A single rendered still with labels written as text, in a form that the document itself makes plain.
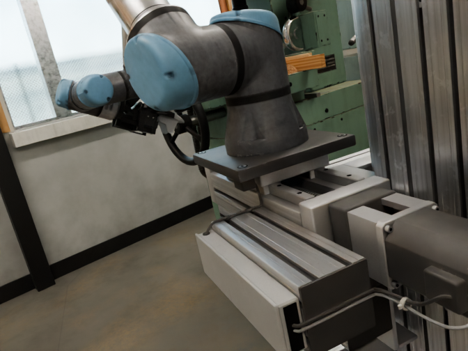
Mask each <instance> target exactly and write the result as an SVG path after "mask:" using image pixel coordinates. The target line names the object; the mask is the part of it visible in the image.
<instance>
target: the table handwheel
mask: <svg viewBox="0 0 468 351"><path fill-rule="evenodd" d="M192 106H193V108H194V111H195V112H196V115H193V116H188V115H187V114H182V113H177V115H179V116H180V117H181V118H182V119H183V120H184V122H185V123H177V125H176V127H175V129H174V131H175V133H174V135H173V136H171V133H167V134H163V133H162V134H163V136H164V139H165V141H166V143H167V145H168V147H169V148H170V150H171V152H172V153H173V154H174V155H175V156H176V157H177V158H178V159H179V160H180V161H181V162H182V163H184V164H186V165H190V166H196V165H198V164H195V162H194V158H193V157H188V156H186V155H185V154H184V153H183V152H182V151H181V150H180V149H179V147H177V145H176V143H175V140H176V139H177V137H178V135H179V134H183V133H185V132H188V133H190V134H191V135H192V136H193V137H195V138H196V139H197V140H198V141H200V142H201V147H200V150H199V152H202V151H205V150H209V147H210V129H209V125H208V122H210V121H212V120H216V119H219V118H223V117H225V116H226V110H225V109H224V108H223V107H220V108H217V109H213V110H210V111H206V112H205V111H204V108H203V106H202V104H201V103H199V104H195V105H192ZM196 125H199V126H200V130H201V135H199V134H197V133H196V132H195V131H194V130H193V129H192V127H193V126H196Z"/></svg>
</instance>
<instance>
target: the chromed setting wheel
mask: <svg viewBox="0 0 468 351"><path fill-rule="evenodd" d="M283 40H284V42H285V44H286V46H287V47H288V48H289V49H290V50H292V51H294V52H300V51H302V50H303V49H304V47H305V45H304V41H303V32H302V28H301V19H300V17H298V16H292V17H289V18H288V19H287V20H286V22H285V24H284V25H283Z"/></svg>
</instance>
